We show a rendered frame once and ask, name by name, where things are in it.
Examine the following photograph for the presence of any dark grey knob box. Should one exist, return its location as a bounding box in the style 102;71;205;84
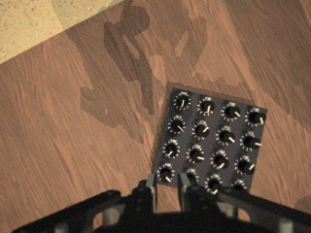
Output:
153;87;268;194

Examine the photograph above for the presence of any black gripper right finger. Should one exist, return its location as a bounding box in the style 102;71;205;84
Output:
177;173;311;233

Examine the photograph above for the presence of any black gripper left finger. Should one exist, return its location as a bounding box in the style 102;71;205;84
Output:
11;174;157;233

